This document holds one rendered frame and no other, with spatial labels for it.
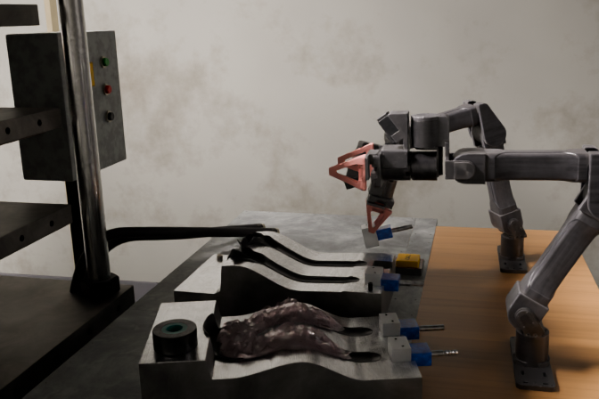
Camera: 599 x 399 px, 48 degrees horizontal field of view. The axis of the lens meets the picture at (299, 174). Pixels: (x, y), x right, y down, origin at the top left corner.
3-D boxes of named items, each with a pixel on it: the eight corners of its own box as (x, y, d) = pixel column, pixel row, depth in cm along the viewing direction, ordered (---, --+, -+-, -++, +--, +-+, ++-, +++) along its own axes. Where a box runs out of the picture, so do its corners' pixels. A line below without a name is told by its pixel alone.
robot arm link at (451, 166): (408, 119, 126) (476, 118, 123) (412, 112, 134) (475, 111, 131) (410, 180, 128) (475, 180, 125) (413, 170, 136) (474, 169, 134)
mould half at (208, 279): (395, 286, 176) (395, 237, 173) (381, 330, 152) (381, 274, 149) (215, 274, 189) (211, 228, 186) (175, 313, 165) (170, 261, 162)
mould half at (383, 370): (396, 338, 148) (396, 291, 146) (422, 404, 123) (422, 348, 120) (165, 350, 146) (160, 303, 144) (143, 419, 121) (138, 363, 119)
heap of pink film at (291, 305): (343, 323, 143) (342, 288, 141) (354, 365, 126) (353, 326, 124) (219, 329, 142) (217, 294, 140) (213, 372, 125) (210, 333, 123)
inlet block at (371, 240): (414, 233, 182) (409, 214, 182) (414, 238, 178) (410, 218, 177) (365, 244, 184) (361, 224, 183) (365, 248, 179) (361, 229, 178)
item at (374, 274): (424, 290, 157) (424, 269, 156) (422, 299, 153) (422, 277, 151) (368, 287, 161) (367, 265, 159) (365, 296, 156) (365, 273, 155)
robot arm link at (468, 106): (392, 132, 171) (500, 98, 176) (380, 126, 180) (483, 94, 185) (402, 177, 175) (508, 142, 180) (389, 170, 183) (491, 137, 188)
